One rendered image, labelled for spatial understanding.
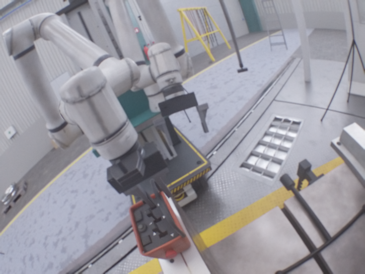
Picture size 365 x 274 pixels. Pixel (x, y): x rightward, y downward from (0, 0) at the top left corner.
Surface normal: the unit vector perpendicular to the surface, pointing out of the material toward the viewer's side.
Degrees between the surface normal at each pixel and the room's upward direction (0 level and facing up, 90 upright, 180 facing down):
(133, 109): 90
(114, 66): 46
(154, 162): 90
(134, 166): 0
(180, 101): 66
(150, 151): 0
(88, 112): 90
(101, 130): 90
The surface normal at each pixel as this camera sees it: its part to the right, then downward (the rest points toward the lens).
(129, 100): 0.38, 0.40
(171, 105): 0.11, 0.11
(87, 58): -0.16, 0.14
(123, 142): 0.70, 0.15
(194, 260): -0.35, -0.77
